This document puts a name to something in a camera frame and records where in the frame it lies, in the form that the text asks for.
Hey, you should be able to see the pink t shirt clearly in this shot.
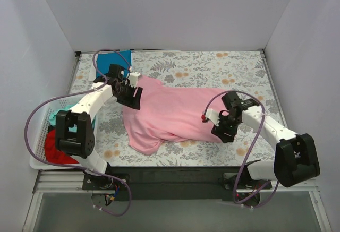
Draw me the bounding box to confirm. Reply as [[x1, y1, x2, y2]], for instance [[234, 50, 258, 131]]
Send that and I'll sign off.
[[123, 76, 225, 155]]

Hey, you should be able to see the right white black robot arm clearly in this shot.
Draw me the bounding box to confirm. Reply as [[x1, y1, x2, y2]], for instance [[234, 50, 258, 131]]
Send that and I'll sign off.
[[202, 91, 320, 188]]

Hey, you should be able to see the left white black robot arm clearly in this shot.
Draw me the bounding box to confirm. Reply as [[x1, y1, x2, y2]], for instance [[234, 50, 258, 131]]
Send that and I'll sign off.
[[55, 64, 143, 190]]

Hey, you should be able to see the folded blue t shirt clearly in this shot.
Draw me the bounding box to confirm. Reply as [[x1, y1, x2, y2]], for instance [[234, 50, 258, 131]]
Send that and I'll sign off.
[[96, 50, 132, 72]]

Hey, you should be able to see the teal t shirt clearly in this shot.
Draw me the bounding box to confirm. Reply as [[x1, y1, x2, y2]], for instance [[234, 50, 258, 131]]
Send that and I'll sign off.
[[48, 105, 73, 126]]

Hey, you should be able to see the red t shirt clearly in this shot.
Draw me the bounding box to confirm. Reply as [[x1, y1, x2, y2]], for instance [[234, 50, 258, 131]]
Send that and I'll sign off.
[[44, 130, 78, 165]]

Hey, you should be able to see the white plastic laundry basket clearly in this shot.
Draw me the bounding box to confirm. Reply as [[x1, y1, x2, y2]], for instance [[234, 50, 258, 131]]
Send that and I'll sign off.
[[28, 94, 99, 170]]

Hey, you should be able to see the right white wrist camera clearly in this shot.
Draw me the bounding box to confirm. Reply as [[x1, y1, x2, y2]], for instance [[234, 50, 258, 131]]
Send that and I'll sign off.
[[201, 108, 220, 126]]

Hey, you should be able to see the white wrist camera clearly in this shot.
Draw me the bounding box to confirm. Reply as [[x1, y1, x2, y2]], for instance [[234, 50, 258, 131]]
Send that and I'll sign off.
[[201, 108, 220, 126], [127, 72, 143, 88]]

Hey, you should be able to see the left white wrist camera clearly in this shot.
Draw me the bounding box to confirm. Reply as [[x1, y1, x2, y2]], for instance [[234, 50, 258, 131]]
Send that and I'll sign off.
[[127, 72, 143, 88]]

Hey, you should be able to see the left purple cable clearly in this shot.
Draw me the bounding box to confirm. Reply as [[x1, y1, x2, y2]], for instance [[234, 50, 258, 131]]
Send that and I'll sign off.
[[25, 49, 133, 217]]

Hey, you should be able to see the purple cable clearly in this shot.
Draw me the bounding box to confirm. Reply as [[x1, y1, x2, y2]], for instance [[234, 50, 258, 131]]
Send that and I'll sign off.
[[203, 90, 279, 210], [25, 49, 133, 217]]

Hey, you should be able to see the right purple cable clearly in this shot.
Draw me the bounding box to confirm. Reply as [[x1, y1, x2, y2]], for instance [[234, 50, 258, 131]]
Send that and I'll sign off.
[[203, 90, 279, 210]]

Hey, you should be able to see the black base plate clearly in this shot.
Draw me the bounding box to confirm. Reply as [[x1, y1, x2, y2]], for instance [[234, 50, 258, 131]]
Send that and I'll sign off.
[[82, 166, 273, 202]]

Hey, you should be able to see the aluminium frame rail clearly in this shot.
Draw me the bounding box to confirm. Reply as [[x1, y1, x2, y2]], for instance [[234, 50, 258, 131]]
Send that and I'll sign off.
[[33, 170, 88, 193]]

